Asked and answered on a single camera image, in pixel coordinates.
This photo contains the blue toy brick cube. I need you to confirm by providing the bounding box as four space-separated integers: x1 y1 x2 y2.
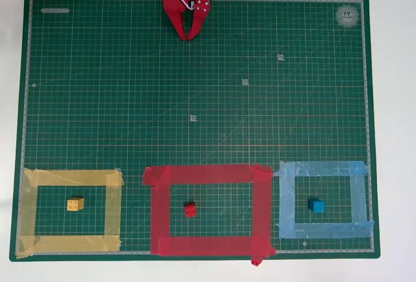
307 198 326 214

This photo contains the green cutting mat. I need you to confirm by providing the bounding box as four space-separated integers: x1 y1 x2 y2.
8 0 381 263

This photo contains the yellow toy brick cube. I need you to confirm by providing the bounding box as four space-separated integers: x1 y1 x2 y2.
66 197 85 212

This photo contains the yellow tape square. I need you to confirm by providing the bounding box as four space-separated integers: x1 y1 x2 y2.
15 167 125 259

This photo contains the blue tape square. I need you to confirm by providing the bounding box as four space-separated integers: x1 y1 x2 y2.
274 160 375 240

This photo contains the red tape square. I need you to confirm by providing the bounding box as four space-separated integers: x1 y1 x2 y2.
142 162 277 267

